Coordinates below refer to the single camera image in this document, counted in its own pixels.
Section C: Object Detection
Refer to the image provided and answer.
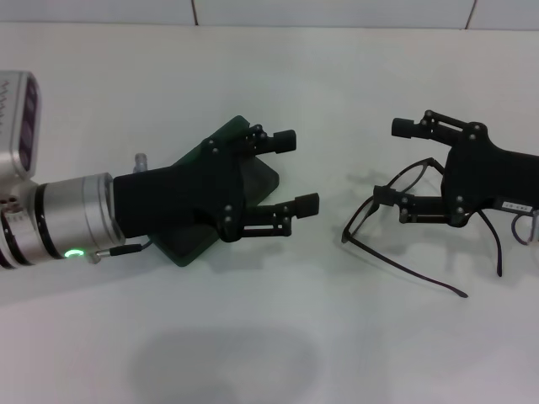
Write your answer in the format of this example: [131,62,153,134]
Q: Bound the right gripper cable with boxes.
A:
[510,205,539,246]

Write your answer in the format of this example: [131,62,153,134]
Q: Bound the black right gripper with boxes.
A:
[373,109,539,226]

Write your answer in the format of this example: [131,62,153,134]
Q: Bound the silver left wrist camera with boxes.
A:
[0,70,42,180]

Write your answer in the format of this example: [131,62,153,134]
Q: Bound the black glasses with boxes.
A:
[340,156,504,299]

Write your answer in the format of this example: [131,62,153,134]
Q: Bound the green glasses case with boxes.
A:
[153,114,282,269]

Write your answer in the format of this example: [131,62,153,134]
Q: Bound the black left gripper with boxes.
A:
[112,124,320,244]

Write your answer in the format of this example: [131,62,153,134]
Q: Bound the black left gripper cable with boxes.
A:
[86,237,155,266]

